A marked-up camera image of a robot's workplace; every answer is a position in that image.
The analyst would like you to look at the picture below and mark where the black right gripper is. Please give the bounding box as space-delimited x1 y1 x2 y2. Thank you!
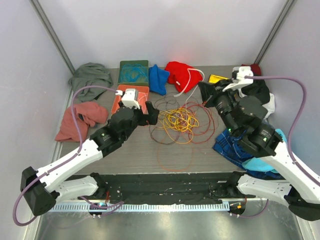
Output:
198 79 239 135

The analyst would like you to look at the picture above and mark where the white wire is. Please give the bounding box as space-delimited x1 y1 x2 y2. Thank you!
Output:
174 66 205 98
136 91 149 107

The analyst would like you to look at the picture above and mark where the yellow wire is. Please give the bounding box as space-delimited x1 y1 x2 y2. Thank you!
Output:
157 107 200 145

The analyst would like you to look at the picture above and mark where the blue wire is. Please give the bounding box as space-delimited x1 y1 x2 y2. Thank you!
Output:
119 62 150 83

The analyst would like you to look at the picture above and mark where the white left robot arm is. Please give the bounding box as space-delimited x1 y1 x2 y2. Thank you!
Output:
20 101 160 217

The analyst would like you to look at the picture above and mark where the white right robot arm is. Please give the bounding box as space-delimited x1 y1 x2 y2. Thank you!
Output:
197 81 320 222

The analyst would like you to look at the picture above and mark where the gold tin box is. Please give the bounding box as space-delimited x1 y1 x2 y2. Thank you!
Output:
208 74 228 84

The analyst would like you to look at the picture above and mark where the orange plastic tray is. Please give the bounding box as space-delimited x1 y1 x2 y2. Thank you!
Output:
111 84 149 114

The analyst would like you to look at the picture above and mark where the royal blue cloth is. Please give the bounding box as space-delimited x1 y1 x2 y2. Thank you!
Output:
148 64 170 96

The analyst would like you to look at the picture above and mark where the green plastic tray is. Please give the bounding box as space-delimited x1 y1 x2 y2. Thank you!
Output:
117 60 149 87

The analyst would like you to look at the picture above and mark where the black cloth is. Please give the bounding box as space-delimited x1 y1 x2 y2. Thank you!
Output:
241 79 271 105

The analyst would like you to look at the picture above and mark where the dark red cloth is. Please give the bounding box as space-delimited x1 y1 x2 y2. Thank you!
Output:
241 63 262 77

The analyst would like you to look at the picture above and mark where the blue plaid cloth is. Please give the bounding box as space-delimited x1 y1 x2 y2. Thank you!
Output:
212 128 283 180

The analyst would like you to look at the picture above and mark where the white cloth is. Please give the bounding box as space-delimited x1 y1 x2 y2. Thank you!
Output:
238 87 276 120

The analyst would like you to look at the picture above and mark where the salmon pink cloth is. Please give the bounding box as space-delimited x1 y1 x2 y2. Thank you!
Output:
55 101 108 142

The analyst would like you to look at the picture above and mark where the grey cloth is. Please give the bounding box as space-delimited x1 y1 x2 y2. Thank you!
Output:
68 62 114 102

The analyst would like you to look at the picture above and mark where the cyan cloth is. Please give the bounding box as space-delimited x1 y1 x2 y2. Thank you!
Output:
238 124 288 174

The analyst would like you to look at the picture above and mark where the brown wire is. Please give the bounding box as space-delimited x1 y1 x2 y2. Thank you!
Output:
149 91 201 145

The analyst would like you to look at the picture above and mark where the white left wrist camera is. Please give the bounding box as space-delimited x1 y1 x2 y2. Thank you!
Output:
115 88 141 109

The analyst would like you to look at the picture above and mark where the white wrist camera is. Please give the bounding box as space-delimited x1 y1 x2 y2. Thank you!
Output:
222 66 254 92
115 88 141 109

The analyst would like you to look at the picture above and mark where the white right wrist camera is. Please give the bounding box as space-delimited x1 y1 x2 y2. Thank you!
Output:
222 66 254 92

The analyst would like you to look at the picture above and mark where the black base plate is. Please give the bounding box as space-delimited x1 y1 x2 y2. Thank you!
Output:
84 172 245 205

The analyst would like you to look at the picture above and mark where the white slotted cable duct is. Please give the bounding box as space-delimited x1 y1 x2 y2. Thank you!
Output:
50 201 230 213

